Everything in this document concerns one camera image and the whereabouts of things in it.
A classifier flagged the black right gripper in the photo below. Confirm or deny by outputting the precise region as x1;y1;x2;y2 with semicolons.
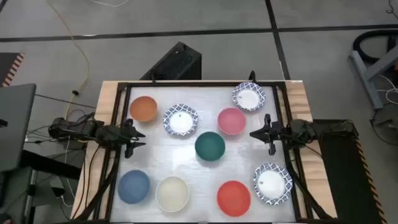
249;113;293;156

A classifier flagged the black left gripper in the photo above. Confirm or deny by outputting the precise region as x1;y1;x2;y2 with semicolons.
104;119;147;159

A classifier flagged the orange bowl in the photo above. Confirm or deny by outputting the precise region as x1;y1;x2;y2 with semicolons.
129;95;159;123

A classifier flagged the pink bowl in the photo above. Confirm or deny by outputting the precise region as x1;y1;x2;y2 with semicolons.
217;107;247;136

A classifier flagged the blue patterned paper plate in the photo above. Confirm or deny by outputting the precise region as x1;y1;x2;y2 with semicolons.
252;162;294;206
232;82;267;112
162;103;199;137

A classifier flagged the blue bowl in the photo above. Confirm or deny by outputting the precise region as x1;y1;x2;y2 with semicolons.
117;169;151;205

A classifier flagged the dark green bowl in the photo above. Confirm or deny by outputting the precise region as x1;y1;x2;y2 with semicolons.
194;131;226;162

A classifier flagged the red bowl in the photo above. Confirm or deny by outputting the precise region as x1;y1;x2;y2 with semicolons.
216;180;252;218

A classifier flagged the cream bowl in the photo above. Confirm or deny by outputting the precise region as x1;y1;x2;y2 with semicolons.
155;176;190;213

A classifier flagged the black computer tower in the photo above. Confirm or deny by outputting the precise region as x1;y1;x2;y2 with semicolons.
139;41;202;81

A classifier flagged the large hazard-striped black mat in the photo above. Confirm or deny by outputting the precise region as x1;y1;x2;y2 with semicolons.
312;119;388;224

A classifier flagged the grey metal stand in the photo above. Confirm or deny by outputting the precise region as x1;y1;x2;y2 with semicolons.
349;45;398;110

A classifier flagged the grey monitor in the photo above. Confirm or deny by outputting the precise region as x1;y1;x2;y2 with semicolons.
0;83;37;174

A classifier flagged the small hazard-striped floor mat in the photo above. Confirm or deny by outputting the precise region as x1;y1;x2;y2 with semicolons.
0;52;25;88

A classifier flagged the black aluminium table frame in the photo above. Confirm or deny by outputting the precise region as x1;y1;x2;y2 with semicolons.
73;81;338;224

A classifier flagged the thin black cable with plug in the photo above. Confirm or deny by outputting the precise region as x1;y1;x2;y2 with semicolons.
34;89;84;107

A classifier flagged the yellow cable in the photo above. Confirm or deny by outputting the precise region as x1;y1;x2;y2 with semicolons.
46;0;90;122

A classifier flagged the white cable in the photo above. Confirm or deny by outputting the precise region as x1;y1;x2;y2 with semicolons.
88;0;130;8

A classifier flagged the black hose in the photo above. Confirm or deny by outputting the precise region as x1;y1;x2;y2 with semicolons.
353;29;398;65

